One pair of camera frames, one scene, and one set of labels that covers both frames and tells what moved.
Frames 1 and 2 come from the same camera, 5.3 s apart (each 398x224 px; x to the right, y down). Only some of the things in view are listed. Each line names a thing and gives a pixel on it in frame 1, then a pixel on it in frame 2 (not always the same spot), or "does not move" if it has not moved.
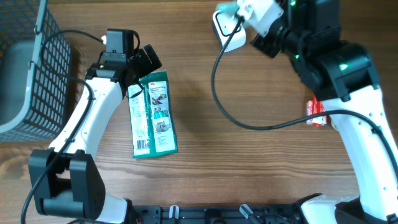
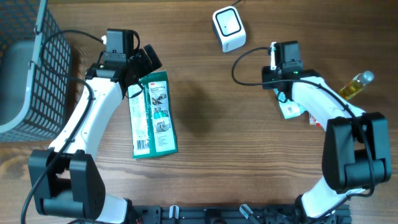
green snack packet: (153, 129) does not move
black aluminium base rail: (215, 214) does not move
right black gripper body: (280, 40) to (269, 75)
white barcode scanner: (224, 23) does not move
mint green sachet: (223, 17) to (290, 109)
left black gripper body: (137, 64) does not move
